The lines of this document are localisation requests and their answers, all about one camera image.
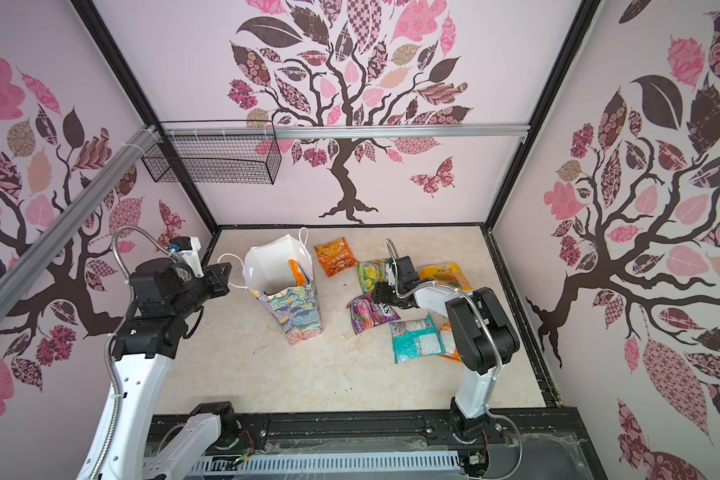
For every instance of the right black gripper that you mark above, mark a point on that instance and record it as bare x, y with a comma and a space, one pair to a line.
381, 295

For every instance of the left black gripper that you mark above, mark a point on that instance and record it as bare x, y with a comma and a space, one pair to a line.
218, 277

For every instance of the purple candy snack bag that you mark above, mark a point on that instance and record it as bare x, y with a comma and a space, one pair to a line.
366, 314

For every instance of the patterned paper bag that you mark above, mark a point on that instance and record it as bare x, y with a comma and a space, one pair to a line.
268, 278

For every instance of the orange white snack bag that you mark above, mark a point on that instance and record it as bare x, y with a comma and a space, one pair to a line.
298, 274

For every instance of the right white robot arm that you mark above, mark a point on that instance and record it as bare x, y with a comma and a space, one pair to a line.
484, 337

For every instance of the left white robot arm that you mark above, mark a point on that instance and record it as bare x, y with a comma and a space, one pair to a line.
138, 358

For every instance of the light green snack bag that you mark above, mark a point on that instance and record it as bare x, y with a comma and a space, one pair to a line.
370, 273

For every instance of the teal snack bag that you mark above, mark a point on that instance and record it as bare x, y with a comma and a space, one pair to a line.
413, 339

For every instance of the yellow corn snack bag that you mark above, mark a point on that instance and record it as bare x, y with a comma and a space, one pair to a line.
448, 273

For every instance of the orange chip snack bag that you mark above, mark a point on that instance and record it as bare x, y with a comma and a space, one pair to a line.
335, 256

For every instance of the orange snack bag right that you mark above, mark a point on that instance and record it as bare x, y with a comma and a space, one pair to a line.
448, 341

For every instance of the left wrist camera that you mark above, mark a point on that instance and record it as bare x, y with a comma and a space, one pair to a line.
188, 250

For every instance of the black wire basket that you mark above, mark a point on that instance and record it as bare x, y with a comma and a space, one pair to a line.
215, 152

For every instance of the white slotted cable duct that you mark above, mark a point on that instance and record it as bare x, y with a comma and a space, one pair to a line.
291, 465

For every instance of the rear aluminium rail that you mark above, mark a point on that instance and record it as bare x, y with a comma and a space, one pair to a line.
356, 132

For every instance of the aluminium rail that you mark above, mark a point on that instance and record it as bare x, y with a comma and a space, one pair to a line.
40, 254
356, 132

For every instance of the black base frame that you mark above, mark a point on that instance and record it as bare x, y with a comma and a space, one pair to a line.
525, 443

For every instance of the left aluminium rail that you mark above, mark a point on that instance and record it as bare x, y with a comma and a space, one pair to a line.
40, 254

